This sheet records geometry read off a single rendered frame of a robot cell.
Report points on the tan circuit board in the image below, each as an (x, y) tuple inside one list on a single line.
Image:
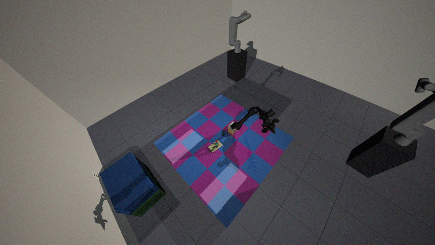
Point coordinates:
[(216, 145)]

